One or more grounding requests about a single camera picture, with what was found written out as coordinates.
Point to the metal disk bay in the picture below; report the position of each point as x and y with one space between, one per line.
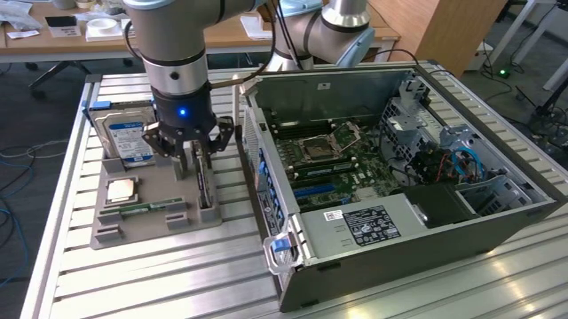
510 196

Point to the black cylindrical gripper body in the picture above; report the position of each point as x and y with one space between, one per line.
182 103

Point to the white paper stack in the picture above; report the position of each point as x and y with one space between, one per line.
255 31

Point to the wooden desk white frame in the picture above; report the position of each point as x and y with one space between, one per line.
230 36

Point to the long blue expansion slot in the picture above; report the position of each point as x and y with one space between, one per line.
317 189

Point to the flat white box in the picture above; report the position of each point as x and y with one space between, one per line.
104 37

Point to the white device red mark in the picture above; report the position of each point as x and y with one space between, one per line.
484 56

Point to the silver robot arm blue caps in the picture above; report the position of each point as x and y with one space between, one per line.
172 40

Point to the grey parts rack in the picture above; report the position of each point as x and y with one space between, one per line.
159 189

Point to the red and white card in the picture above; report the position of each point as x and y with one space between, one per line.
21 34

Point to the beige tape roll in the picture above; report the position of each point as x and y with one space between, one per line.
84 4

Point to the black chair base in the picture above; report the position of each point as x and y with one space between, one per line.
48 75

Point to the black tripod stand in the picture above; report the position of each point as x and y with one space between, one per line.
552 96

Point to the clear plastic bag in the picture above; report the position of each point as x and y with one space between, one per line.
17 16

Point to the green motherboard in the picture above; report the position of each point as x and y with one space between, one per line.
374 167

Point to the dark plastic bag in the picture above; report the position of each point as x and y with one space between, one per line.
111 8

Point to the open grey PC case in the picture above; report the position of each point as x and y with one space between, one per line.
400 266

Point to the hard disk blue label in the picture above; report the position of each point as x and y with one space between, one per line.
126 139

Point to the blue case latch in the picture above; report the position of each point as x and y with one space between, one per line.
279 248

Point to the black expansion slot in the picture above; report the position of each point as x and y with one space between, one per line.
323 183

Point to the perforated metal drive cage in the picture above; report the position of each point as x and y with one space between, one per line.
404 129

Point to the silver chipset heat sink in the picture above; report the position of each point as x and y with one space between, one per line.
367 194

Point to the wooden cabinet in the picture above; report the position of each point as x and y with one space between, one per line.
478 33

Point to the black and white label box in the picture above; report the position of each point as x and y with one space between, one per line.
61 21

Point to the CPU socket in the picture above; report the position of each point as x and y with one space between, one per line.
317 150

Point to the grey power supply black label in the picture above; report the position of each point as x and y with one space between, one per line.
319 239

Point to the grey cup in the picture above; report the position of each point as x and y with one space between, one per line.
64 4

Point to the black fan graphics card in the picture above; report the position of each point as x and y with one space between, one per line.
204 186

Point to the black RAM slot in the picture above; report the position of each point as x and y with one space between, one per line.
306 132
302 126
301 123
303 129

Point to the silver metal bracket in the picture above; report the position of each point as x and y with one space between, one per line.
457 133

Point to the white tape roll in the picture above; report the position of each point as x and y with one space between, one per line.
101 29

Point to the silver CPU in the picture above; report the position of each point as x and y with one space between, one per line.
122 191

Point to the metal socket cover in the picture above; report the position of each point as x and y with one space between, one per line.
347 123

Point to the black device green light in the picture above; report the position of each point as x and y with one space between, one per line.
502 72

